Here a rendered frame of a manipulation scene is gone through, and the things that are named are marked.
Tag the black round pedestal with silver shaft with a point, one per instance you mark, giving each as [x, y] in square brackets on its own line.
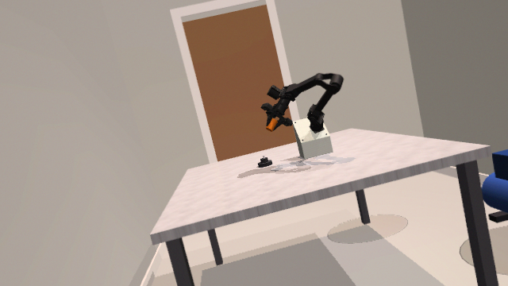
[264, 162]

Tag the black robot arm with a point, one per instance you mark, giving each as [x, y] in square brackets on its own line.
[315, 114]

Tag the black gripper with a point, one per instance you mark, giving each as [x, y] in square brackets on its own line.
[279, 112]

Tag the orange knob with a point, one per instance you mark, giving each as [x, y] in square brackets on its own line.
[272, 125]

